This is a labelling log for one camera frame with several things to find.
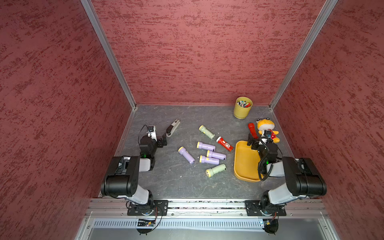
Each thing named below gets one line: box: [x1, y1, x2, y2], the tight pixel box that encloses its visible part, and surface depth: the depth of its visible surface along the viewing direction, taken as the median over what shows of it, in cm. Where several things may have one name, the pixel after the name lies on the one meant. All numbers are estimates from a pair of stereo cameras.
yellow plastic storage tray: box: [234, 140, 261, 183], surface depth 90 cm
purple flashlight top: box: [196, 141, 216, 152], surface depth 97 cm
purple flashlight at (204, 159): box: [199, 155, 220, 165], surface depth 89 cm
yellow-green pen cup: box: [233, 96, 253, 120], surface depth 108 cm
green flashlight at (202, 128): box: [198, 124, 216, 140], surface depth 104 cm
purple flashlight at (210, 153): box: [206, 150, 227, 161], surface depth 92 cm
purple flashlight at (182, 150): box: [178, 146, 196, 165], surface depth 93 cm
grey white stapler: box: [166, 119, 181, 137], surface depth 105 cm
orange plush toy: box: [256, 117, 280, 144], surface depth 104 cm
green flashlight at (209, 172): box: [205, 164, 227, 178], surface depth 87 cm
